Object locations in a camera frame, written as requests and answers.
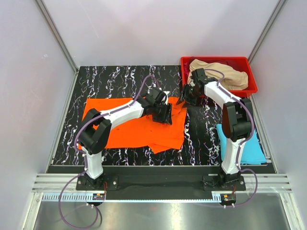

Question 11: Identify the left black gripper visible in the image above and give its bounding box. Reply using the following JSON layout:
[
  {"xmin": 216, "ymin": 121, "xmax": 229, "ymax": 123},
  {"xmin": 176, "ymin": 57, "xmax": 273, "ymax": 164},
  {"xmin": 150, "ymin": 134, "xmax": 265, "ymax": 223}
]
[{"xmin": 152, "ymin": 102, "xmax": 172, "ymax": 125}]

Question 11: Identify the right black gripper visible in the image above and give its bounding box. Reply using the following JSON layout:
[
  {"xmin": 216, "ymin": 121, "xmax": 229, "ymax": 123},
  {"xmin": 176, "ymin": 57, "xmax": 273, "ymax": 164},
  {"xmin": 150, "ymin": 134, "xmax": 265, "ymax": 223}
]
[{"xmin": 176, "ymin": 83, "xmax": 202, "ymax": 109}]

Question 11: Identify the orange t shirt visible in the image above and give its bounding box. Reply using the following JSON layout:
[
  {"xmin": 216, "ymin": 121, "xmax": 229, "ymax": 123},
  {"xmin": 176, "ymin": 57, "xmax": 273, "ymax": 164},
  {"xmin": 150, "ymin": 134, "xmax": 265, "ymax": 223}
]
[{"xmin": 82, "ymin": 96, "xmax": 187, "ymax": 154}]

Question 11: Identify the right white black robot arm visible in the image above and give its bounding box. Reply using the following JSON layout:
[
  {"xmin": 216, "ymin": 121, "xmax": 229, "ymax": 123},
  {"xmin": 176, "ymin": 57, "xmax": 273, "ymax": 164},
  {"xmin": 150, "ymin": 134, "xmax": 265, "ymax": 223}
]
[{"xmin": 177, "ymin": 68, "xmax": 255, "ymax": 190}]

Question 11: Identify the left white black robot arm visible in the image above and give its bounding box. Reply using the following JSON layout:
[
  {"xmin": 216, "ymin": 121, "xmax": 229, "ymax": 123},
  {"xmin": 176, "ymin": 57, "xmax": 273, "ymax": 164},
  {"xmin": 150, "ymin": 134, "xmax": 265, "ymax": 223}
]
[{"xmin": 75, "ymin": 87, "xmax": 172, "ymax": 190}]

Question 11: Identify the beige t shirt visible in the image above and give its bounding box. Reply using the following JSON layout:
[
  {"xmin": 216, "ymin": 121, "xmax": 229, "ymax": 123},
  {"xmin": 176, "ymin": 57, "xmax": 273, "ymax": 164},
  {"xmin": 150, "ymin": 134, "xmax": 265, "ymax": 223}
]
[{"xmin": 187, "ymin": 59, "xmax": 248, "ymax": 91}]

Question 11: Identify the red plastic bin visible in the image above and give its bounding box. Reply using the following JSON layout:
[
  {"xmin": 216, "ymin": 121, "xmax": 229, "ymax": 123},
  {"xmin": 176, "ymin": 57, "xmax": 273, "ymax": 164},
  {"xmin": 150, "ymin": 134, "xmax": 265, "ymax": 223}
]
[{"xmin": 181, "ymin": 57, "xmax": 258, "ymax": 97}]

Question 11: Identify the folded light blue t shirt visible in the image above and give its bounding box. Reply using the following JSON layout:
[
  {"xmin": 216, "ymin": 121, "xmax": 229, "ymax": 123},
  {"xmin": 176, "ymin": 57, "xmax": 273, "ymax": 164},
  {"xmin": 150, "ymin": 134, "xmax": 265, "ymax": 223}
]
[{"xmin": 216, "ymin": 124, "xmax": 266, "ymax": 165}]

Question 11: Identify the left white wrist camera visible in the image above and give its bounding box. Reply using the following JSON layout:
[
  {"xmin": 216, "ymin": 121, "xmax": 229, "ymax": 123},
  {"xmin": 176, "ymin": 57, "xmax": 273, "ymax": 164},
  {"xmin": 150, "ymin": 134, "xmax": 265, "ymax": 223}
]
[{"xmin": 161, "ymin": 91, "xmax": 170, "ymax": 104}]

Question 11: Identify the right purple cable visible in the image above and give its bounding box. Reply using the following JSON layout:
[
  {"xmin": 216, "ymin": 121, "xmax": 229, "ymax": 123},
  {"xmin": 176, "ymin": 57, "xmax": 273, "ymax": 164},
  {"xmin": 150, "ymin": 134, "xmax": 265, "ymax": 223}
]
[{"xmin": 203, "ymin": 69, "xmax": 260, "ymax": 208}]

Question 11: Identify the aluminium frame rail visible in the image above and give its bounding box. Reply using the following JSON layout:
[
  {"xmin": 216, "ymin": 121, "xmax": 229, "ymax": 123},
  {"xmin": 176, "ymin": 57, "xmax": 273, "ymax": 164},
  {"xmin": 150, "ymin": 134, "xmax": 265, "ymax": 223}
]
[{"xmin": 32, "ymin": 173, "xmax": 292, "ymax": 193}]

